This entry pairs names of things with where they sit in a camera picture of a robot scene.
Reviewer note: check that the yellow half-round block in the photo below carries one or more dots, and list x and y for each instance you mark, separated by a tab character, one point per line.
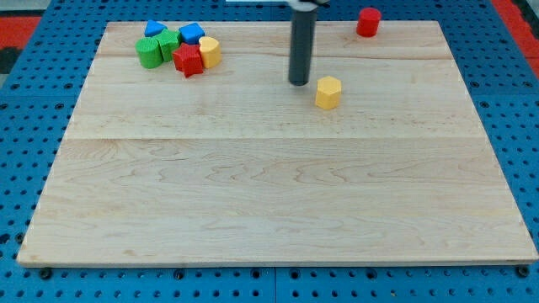
210	51

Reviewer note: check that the blue cube block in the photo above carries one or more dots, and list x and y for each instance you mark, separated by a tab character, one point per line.
191	33

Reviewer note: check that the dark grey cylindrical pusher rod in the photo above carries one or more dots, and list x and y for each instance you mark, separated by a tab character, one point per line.
302	37

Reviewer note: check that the red star block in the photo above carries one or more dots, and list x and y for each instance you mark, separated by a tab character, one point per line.
187	59

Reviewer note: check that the green cylinder block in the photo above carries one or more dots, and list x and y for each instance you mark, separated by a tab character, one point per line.
149	52

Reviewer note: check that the blue triangle block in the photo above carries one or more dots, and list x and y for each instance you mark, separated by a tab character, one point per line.
153	28

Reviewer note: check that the yellow hexagon block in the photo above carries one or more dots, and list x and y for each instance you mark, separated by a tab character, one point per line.
329	90

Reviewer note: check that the green hexagon block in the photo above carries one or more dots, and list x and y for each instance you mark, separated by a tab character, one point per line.
168	41

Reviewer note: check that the light wooden board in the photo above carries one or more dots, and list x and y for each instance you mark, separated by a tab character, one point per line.
235	167

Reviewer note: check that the red cylinder block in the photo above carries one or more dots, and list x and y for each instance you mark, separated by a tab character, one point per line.
368	22

